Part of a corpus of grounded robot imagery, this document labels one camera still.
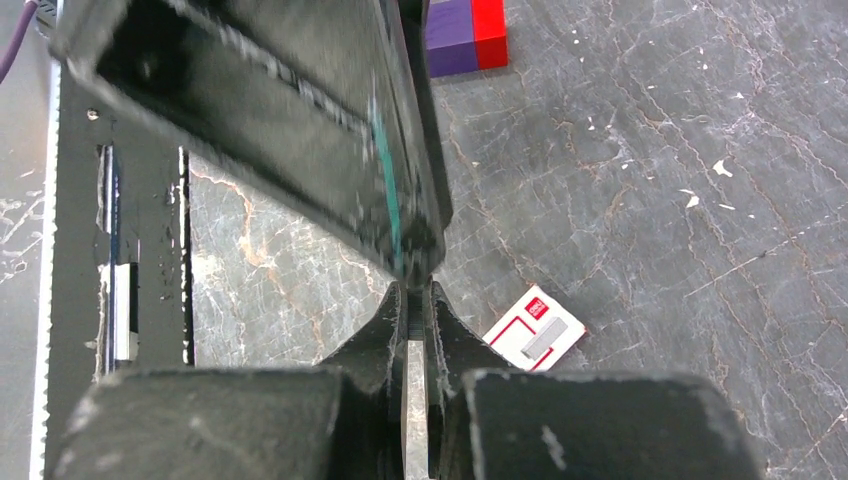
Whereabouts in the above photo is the purple red block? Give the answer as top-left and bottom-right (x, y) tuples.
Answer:
(425, 0), (509, 78)

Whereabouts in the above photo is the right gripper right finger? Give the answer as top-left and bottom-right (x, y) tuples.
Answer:
(423, 281), (762, 479)

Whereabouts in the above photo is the staple strip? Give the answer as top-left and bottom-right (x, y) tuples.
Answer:
(406, 287), (424, 341)

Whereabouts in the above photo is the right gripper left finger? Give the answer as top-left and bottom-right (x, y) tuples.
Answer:
(49, 283), (406, 479)

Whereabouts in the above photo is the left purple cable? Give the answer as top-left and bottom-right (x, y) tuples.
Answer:
(0, 0), (40, 86)

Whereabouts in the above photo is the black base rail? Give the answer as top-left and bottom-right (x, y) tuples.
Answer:
(42, 75), (188, 467)

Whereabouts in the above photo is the red white staple box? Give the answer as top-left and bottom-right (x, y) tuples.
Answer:
(483, 285), (587, 372)

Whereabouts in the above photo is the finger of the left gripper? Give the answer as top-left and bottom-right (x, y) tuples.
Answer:
(49, 0), (452, 285)

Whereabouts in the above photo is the white cable duct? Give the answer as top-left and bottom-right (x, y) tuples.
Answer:
(28, 60), (61, 480)

